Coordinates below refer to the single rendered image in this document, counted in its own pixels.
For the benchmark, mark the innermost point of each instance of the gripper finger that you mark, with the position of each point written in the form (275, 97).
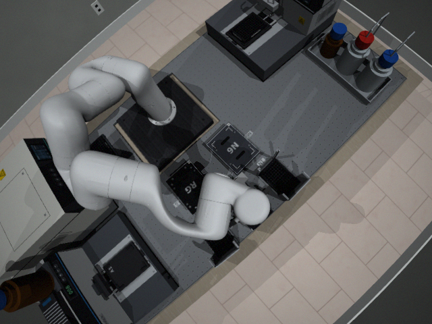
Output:
(266, 190)
(232, 222)

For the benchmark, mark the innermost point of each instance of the black regrip nest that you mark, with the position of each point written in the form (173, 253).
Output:
(186, 183)

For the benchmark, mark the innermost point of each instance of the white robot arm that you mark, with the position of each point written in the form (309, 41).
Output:
(97, 178)

